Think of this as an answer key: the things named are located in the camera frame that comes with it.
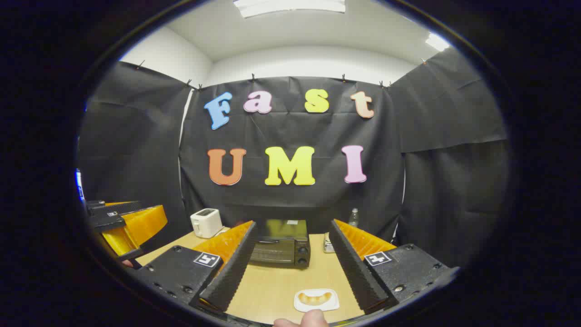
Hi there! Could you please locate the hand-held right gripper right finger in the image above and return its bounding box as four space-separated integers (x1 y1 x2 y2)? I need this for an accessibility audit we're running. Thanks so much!
329 219 460 314

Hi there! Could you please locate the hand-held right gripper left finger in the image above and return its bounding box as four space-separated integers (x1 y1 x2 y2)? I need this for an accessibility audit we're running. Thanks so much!
136 221 258 313

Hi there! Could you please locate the golden croissant bread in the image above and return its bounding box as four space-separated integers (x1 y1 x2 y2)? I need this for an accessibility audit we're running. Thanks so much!
299 293 333 306

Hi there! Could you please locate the black electric oven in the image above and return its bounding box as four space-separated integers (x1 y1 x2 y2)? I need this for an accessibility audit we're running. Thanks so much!
249 219 311 268

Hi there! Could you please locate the white toaster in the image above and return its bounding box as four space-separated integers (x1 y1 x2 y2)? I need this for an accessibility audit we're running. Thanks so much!
190 208 223 239

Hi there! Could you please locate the white square plate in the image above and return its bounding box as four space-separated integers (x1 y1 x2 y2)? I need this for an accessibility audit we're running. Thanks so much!
294 288 340 312

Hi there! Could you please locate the small ceiling light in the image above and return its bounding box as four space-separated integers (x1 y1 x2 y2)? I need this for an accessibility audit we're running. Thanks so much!
425 33 450 51

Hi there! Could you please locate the long ceiling light panel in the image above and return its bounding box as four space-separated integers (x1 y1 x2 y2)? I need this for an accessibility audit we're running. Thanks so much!
234 0 346 19

